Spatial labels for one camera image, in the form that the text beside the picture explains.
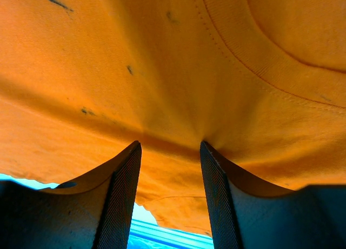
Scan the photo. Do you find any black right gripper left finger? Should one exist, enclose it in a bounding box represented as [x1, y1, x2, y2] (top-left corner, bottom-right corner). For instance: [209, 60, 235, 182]
[1, 141, 142, 248]

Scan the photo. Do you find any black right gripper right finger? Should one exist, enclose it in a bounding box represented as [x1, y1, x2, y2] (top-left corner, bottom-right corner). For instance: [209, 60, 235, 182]
[199, 142, 345, 248]

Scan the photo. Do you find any orange t shirt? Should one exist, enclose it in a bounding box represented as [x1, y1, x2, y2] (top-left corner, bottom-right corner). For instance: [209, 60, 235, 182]
[1, 0, 345, 235]

